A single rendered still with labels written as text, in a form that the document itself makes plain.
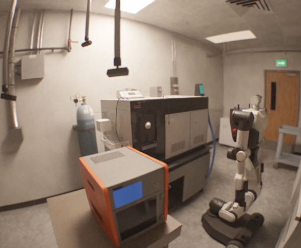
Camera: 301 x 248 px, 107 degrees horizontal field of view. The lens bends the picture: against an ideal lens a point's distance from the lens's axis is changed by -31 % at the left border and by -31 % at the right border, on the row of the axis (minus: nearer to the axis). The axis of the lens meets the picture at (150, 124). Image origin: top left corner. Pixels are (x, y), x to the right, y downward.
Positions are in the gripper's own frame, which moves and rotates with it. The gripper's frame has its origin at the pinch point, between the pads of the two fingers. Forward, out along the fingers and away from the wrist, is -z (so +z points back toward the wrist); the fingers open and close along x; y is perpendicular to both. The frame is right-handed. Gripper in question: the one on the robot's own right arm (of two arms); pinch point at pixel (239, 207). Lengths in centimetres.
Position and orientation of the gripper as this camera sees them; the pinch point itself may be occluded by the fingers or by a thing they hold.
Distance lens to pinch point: 151.3
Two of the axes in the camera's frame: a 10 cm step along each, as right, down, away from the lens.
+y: 8.2, -1.4, 5.6
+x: 5.6, -0.5, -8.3
